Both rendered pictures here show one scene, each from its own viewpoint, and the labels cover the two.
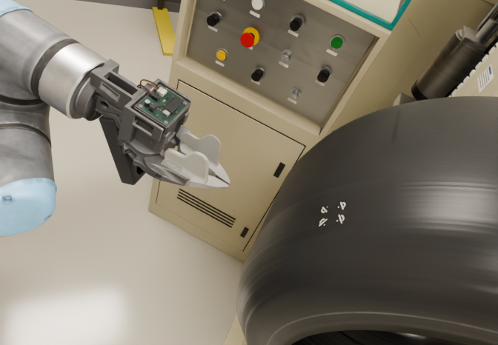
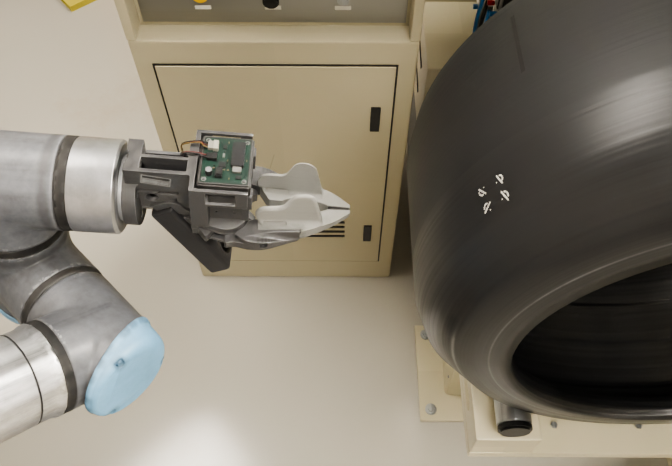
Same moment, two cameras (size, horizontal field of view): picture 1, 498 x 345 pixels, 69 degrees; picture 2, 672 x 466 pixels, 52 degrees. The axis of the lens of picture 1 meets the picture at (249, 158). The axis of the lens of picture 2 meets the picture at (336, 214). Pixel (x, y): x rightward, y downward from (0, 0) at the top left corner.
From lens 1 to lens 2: 0.21 m
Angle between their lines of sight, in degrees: 11
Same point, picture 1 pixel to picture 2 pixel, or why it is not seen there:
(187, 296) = (332, 366)
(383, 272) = (574, 232)
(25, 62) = (37, 200)
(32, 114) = (60, 251)
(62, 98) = (104, 217)
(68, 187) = not seen: hidden behind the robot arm
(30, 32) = (18, 160)
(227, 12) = not seen: outside the picture
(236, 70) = (233, 5)
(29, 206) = (142, 359)
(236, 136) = (285, 103)
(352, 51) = not seen: outside the picture
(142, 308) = (280, 414)
